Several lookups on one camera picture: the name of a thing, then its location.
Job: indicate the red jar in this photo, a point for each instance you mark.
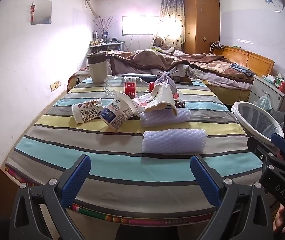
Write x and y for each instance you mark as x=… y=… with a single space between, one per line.
x=283 y=87

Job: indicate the green printed plastic bag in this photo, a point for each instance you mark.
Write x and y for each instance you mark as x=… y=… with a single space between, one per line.
x=263 y=102

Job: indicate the power strip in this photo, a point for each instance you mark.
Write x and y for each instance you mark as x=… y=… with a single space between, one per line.
x=218 y=46

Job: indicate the black smartphone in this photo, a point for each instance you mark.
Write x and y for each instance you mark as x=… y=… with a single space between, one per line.
x=182 y=80

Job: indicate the wall socket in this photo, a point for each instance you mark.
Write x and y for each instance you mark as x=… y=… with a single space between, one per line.
x=55 y=85

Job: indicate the wooden wardrobe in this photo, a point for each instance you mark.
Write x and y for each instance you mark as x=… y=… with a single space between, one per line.
x=200 y=22

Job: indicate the wooden bed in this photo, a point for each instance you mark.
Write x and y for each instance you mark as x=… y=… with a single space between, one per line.
x=227 y=87

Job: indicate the teal tissue pack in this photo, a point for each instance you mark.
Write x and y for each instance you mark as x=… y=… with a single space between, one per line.
x=269 y=79

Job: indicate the white nightstand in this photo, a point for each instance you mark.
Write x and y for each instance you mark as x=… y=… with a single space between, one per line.
x=260 y=87

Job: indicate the green box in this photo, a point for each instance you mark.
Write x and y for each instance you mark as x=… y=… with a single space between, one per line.
x=278 y=81

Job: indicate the striped table cloth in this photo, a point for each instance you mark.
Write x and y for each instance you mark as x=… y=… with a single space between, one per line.
x=107 y=160

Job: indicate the brown teddy bear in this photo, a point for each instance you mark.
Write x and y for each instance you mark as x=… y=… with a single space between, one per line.
x=160 y=42

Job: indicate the white foam net sleeve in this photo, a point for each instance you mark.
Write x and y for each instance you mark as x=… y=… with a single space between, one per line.
x=172 y=140
x=180 y=116

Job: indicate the dark glasses case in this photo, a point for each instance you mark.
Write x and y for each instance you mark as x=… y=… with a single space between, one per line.
x=142 y=75

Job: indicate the white round waste bin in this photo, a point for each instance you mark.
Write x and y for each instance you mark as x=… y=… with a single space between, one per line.
x=257 y=120

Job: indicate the blue folded cloth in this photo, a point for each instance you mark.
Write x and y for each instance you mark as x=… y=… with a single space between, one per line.
x=241 y=69

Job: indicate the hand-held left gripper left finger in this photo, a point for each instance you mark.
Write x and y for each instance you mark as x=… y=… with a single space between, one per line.
x=76 y=180

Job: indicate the red knot ornament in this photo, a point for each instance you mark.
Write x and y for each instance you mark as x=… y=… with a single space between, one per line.
x=33 y=11

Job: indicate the purple snack wrapper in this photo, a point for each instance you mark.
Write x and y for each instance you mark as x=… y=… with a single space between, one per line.
x=165 y=78

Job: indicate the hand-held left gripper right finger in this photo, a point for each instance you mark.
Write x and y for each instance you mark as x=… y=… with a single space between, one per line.
x=205 y=180

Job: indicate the clear bottle with red label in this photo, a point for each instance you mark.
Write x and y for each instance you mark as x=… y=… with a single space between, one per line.
x=130 y=86

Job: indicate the air conditioner pipe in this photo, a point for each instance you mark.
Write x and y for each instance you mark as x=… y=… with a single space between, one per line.
x=90 y=5

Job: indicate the brown blanket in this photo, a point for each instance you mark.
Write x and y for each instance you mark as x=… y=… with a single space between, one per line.
x=145 y=60

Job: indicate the bright window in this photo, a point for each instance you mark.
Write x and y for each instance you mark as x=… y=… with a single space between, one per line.
x=140 y=25

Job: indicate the white blue yogurt cup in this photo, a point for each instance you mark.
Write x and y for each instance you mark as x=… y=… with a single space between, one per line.
x=115 y=112

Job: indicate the white shelf with bottles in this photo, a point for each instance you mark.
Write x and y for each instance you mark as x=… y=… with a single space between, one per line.
x=107 y=47

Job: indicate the brown snack wrapper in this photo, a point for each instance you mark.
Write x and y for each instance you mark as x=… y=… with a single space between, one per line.
x=180 y=103

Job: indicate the vase of bare branches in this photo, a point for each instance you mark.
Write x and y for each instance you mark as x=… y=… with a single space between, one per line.
x=106 y=27

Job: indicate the wall mirror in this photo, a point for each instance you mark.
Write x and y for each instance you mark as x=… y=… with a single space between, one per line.
x=43 y=12

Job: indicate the patterned paper cup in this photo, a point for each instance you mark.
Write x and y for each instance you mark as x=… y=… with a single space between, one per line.
x=85 y=111

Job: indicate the patterned curtain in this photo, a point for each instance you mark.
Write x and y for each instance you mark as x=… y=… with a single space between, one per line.
x=171 y=22

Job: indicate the blue leaf wall sticker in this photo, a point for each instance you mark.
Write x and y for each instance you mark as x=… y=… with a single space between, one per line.
x=276 y=3

